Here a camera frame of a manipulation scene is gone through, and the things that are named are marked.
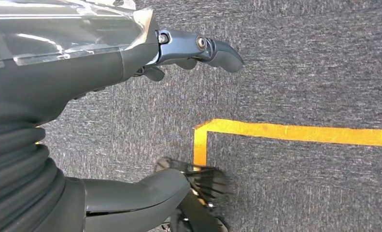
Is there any black robot left leg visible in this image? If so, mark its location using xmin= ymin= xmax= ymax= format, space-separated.
xmin=154 ymin=157 xmax=231 ymax=232

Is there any yellow floor tape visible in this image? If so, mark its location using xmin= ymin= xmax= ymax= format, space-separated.
xmin=193 ymin=118 xmax=382 ymax=167

